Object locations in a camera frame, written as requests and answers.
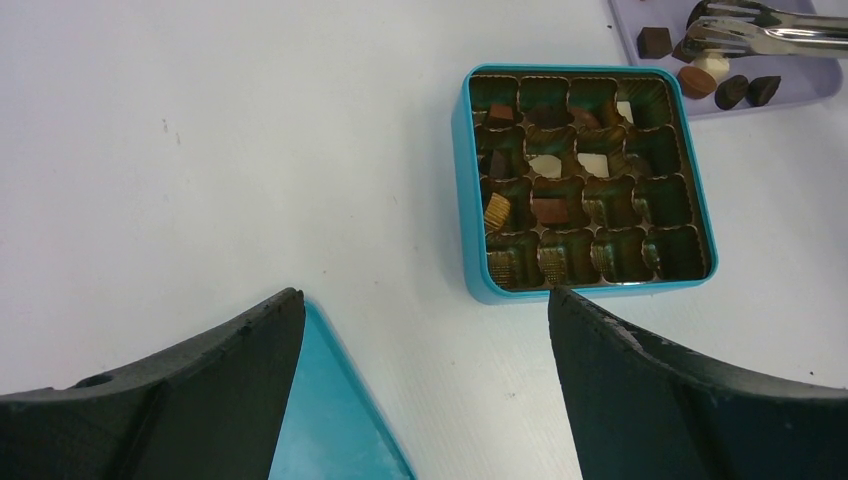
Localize white square chocolate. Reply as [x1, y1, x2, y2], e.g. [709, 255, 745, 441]
[692, 53, 730, 83]

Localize brown round chocolate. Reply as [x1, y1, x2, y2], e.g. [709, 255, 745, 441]
[676, 65, 718, 100]

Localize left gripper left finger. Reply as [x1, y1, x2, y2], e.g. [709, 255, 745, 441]
[1, 288, 306, 479]

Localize dark oval chocolate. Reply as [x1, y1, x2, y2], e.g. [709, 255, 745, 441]
[746, 76, 782, 107]

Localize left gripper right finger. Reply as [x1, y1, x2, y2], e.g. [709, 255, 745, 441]
[548, 287, 847, 479]

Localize metal tongs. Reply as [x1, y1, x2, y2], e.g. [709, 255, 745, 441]
[681, 1, 847, 58]

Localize lilac plastic tray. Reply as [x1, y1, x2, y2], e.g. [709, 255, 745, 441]
[609, 0, 843, 111]

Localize dark square chocolate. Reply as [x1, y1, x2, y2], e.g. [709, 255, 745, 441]
[636, 27, 674, 59]

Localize dark ribbed chocolate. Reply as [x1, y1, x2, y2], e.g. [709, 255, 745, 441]
[714, 75, 749, 111]

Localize teal tin lid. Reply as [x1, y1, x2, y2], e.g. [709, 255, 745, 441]
[269, 300, 416, 479]

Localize teal chocolate tin box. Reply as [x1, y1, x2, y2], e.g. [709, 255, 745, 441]
[451, 64, 719, 305]

